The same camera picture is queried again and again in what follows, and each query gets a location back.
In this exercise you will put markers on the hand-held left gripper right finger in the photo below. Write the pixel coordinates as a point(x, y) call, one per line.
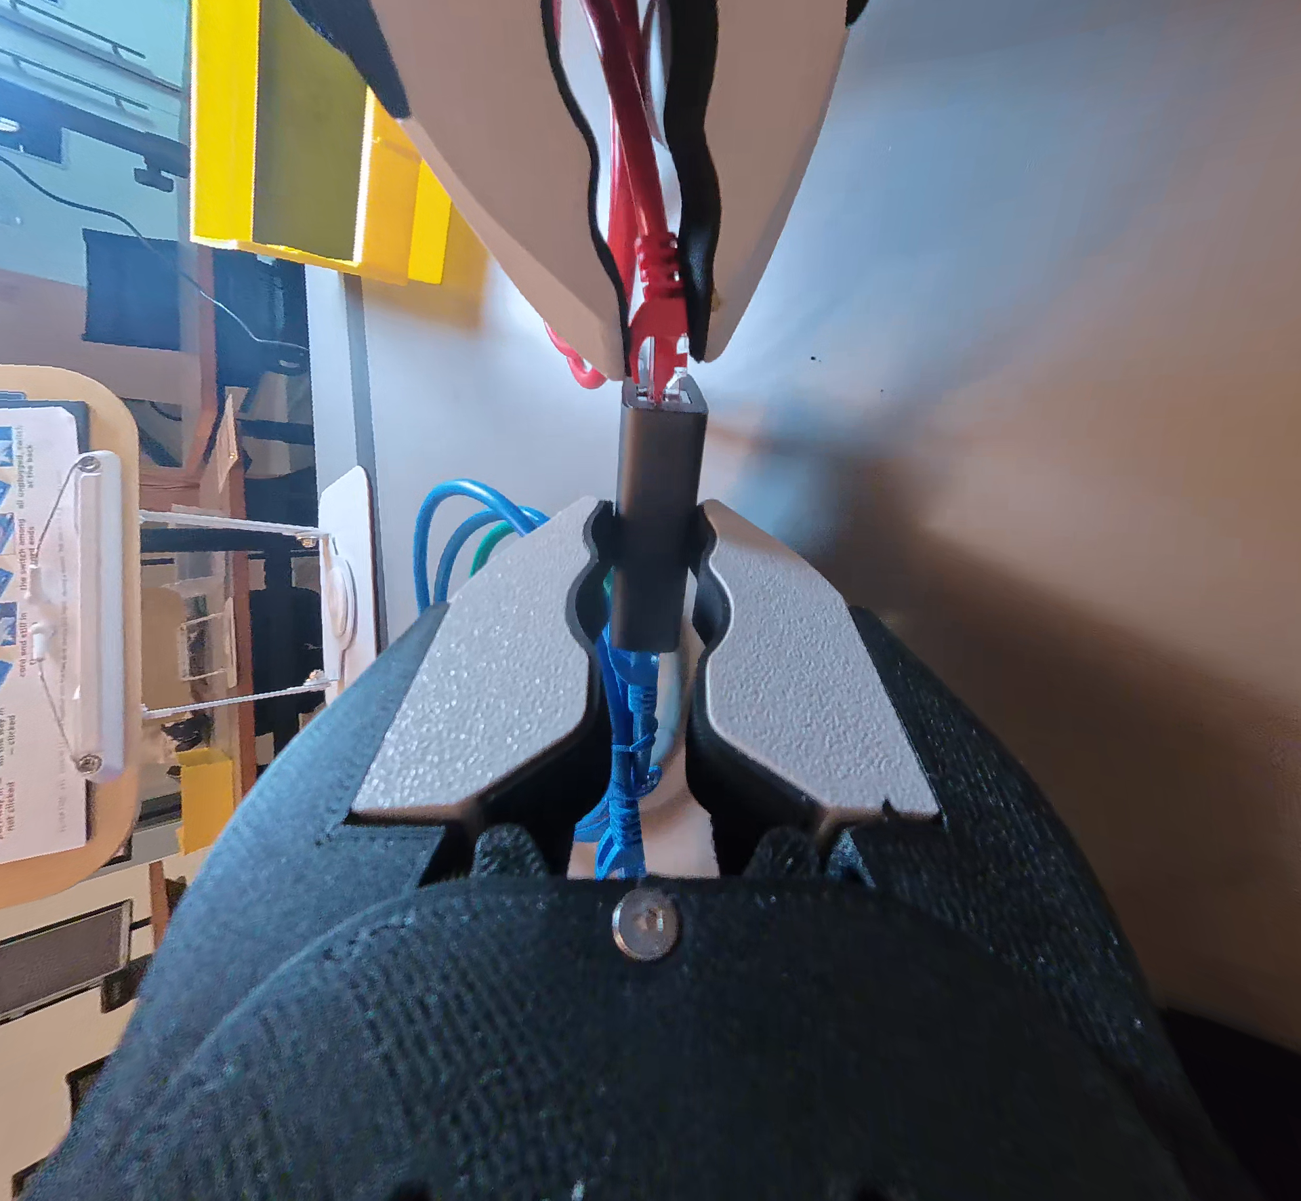
point(803, 692)

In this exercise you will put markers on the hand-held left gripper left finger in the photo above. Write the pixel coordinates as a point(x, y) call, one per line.
point(489, 692)

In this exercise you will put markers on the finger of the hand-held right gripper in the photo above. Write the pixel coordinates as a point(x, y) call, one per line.
point(468, 52)
point(773, 52)

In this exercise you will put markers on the yellow plastic bin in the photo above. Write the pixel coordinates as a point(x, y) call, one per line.
point(223, 103)

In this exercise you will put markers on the black ethernet coupler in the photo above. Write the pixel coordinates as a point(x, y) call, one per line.
point(657, 509)

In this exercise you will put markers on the metal stand rod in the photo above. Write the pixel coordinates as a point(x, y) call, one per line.
point(240, 696)
point(235, 524)

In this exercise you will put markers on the white clip bar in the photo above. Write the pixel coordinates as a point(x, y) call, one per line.
point(100, 611)

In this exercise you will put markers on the wooden instruction board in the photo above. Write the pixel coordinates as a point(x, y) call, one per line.
point(42, 611)

